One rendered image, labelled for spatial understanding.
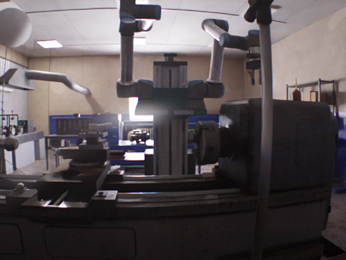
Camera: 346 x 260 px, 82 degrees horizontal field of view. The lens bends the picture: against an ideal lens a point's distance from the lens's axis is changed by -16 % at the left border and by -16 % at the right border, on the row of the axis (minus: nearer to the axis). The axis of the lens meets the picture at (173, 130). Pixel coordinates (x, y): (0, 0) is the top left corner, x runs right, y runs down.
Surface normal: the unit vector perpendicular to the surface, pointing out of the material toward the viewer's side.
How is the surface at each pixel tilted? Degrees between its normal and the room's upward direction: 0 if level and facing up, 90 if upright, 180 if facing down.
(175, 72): 90
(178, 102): 90
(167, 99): 90
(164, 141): 90
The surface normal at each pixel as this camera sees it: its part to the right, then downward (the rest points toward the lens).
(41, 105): 0.13, 0.07
